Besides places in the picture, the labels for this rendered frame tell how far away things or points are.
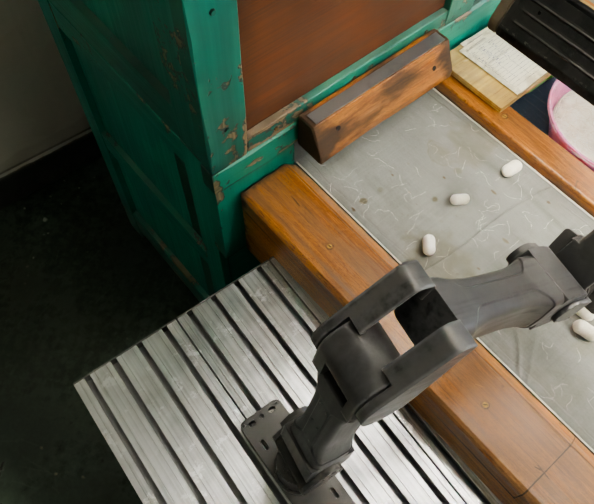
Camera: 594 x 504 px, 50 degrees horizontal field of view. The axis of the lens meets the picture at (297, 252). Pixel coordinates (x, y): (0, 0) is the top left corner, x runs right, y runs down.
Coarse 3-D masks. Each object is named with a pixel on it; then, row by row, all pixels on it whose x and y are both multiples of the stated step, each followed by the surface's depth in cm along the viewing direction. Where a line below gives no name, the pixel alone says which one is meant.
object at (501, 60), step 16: (480, 32) 116; (464, 48) 114; (480, 48) 114; (496, 48) 114; (512, 48) 114; (480, 64) 112; (496, 64) 112; (512, 64) 112; (528, 64) 112; (512, 80) 110; (528, 80) 110
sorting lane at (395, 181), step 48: (432, 96) 113; (384, 144) 108; (432, 144) 108; (480, 144) 108; (336, 192) 103; (384, 192) 103; (432, 192) 103; (480, 192) 104; (528, 192) 104; (384, 240) 99; (480, 240) 99; (528, 240) 99; (528, 336) 92; (576, 336) 92; (528, 384) 88; (576, 384) 88; (576, 432) 85
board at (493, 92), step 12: (456, 48) 114; (456, 60) 113; (468, 60) 113; (456, 72) 111; (468, 72) 111; (480, 72) 111; (468, 84) 110; (480, 84) 110; (492, 84) 110; (480, 96) 110; (492, 96) 109; (504, 96) 109; (516, 96) 109; (504, 108) 108
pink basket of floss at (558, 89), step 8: (552, 88) 111; (560, 88) 114; (568, 88) 116; (552, 96) 111; (560, 96) 116; (552, 104) 113; (552, 112) 108; (552, 120) 107; (552, 128) 109; (552, 136) 111; (560, 136) 106; (560, 144) 108; (568, 144) 105; (576, 152) 104; (584, 160) 104; (592, 168) 105
